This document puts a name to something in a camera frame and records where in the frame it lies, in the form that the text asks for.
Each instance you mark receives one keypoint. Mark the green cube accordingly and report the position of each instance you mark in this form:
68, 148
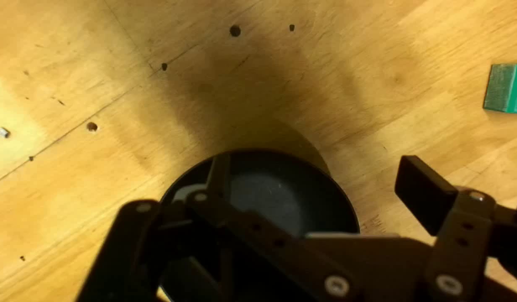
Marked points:
507, 90

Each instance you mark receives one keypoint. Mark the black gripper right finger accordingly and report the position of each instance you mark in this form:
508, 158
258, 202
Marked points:
431, 195

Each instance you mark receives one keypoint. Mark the black bowl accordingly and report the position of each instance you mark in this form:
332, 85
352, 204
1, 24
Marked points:
268, 190

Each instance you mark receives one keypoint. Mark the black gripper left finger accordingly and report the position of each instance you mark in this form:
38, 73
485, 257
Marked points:
251, 229

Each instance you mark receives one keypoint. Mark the small silver screw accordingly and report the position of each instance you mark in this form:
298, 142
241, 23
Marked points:
3, 133

